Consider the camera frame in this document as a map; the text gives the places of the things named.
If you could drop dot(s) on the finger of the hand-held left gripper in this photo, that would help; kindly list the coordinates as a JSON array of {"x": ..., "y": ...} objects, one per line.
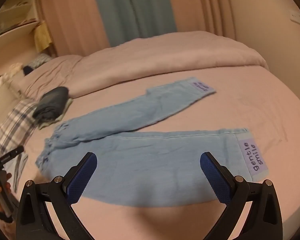
[{"x": 11, "y": 154}]

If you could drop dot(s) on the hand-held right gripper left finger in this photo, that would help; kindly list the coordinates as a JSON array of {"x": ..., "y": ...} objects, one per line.
[{"x": 81, "y": 180}]

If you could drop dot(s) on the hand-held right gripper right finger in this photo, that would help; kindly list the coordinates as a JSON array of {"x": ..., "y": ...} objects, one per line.
[{"x": 215, "y": 180}]

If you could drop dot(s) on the light blue denim pants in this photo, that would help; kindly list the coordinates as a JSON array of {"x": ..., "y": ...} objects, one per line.
[{"x": 140, "y": 160}]

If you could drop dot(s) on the plaid pillow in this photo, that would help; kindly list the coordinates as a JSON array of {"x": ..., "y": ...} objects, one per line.
[{"x": 12, "y": 127}]

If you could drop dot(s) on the dark grey folded garment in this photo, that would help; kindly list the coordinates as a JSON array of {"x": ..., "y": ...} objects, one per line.
[{"x": 50, "y": 102}]

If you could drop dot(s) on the pale green folded garment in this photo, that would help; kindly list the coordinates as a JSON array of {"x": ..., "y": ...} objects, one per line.
[{"x": 65, "y": 112}]

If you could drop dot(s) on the pink bed sheet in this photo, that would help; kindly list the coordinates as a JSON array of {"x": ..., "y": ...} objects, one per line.
[{"x": 240, "y": 110}]

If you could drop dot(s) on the white plush toy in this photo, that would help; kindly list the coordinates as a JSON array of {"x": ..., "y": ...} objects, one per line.
[{"x": 5, "y": 78}]

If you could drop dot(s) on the small checked cloth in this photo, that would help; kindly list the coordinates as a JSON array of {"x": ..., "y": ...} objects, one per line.
[{"x": 41, "y": 60}]

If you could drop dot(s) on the yellow cloth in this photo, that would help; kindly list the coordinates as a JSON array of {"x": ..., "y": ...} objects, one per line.
[{"x": 43, "y": 36}]

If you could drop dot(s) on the pink duvet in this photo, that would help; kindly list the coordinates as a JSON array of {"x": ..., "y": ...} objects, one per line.
[{"x": 165, "y": 55}]

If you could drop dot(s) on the white shelf unit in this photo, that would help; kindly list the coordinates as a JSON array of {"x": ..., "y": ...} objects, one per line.
[{"x": 12, "y": 15}]

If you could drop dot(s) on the pink curtain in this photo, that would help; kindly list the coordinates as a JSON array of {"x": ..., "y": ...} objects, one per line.
[
  {"x": 202, "y": 5},
  {"x": 72, "y": 17}
]

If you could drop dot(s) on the teal curtain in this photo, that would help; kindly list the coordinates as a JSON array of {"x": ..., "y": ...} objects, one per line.
[{"x": 135, "y": 10}]

